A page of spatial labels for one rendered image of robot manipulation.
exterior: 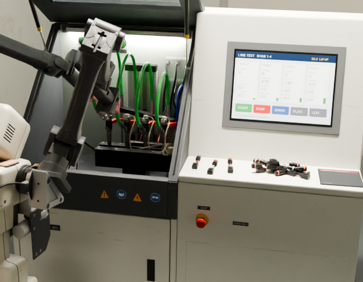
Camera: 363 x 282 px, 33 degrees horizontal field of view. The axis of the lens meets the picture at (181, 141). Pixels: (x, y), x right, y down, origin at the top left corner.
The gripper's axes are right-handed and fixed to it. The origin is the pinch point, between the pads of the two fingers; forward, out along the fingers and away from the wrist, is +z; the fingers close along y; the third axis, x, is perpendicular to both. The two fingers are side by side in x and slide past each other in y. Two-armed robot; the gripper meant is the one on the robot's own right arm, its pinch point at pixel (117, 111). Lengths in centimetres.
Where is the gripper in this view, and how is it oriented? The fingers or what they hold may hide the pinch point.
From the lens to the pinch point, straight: 227.9
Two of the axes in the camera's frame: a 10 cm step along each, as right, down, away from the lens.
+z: 3.0, 4.5, 8.4
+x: -9.0, -1.5, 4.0
